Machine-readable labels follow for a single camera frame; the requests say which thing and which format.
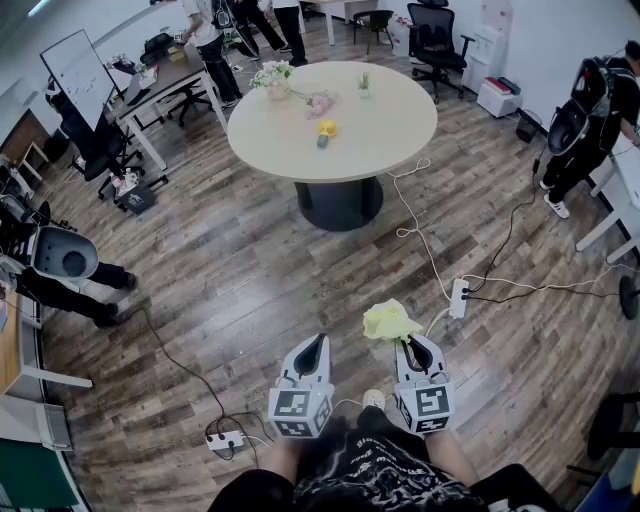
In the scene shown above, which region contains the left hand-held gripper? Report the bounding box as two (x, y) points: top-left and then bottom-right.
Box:
(267, 333), (335, 440)

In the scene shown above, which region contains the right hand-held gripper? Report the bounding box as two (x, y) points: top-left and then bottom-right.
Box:
(393, 332), (457, 437)

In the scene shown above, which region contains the yellow-green cleaning cloth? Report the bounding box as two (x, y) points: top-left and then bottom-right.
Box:
(362, 298), (424, 346)

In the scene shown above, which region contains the yellow handheld mini fan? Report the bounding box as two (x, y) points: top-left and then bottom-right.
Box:
(316, 119), (338, 150)

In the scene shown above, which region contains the person's left forearm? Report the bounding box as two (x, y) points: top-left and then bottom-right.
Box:
(262, 433), (305, 484)

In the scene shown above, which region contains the person's right forearm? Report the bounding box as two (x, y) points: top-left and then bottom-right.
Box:
(424, 428), (482, 487)

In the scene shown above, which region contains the grey table with white legs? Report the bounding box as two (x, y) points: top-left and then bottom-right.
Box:
(107, 43), (230, 174)

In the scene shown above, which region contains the white power strip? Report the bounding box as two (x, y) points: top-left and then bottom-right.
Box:
(447, 278), (472, 320)
(205, 429), (247, 454)

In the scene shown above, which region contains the person's black printed shirt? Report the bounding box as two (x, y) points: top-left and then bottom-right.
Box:
(207, 405), (566, 512)

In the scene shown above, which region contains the black round stand base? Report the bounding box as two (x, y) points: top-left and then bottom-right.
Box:
(618, 274), (640, 321)

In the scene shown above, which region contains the black waste bin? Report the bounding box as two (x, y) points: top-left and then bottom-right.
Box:
(515, 108), (544, 145)

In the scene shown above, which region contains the pink artificial flower bunch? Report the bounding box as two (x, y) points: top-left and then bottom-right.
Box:
(289, 88), (339, 121)

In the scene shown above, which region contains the white low box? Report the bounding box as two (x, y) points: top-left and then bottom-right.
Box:
(475, 82), (524, 119)

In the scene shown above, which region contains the white vase of flowers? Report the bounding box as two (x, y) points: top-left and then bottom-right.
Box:
(249, 59), (296, 101)

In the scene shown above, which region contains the black swivel chair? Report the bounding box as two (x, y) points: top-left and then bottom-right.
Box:
(58, 112), (147, 201)
(0, 192), (54, 261)

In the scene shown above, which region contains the green panel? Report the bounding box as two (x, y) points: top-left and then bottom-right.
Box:
(0, 437), (81, 512)

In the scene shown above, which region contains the black office chair with headrest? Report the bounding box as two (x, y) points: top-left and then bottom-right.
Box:
(405, 0), (477, 105)

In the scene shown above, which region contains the white water dispenser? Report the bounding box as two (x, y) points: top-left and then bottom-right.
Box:
(460, 0), (515, 95)

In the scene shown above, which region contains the black visitor chair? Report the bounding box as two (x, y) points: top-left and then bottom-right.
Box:
(352, 8), (396, 55)

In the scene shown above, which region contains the rolling whiteboard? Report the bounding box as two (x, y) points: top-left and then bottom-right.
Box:
(39, 28), (120, 134)

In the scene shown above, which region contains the black cable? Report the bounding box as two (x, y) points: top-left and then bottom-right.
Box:
(124, 304), (276, 469)
(467, 157), (551, 294)

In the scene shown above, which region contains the long white cable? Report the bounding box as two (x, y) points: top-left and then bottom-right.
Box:
(459, 262), (640, 294)

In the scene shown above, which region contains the black round table pedestal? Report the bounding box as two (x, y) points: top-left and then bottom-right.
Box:
(293, 175), (385, 233)

